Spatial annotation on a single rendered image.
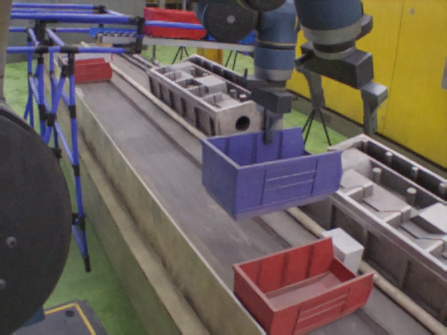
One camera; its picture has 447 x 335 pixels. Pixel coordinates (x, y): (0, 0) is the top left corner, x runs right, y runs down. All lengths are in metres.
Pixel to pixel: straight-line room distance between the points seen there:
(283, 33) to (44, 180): 0.90
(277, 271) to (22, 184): 0.97
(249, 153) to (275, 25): 0.36
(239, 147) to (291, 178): 0.18
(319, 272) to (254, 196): 0.36
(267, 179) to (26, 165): 0.83
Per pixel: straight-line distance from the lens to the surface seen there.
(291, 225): 1.57
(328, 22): 0.70
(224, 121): 2.06
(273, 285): 1.22
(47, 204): 0.30
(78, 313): 1.78
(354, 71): 0.74
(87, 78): 3.29
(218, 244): 1.43
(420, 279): 1.29
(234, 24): 0.92
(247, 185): 1.04
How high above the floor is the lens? 1.57
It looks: 26 degrees down
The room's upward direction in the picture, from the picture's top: 4 degrees clockwise
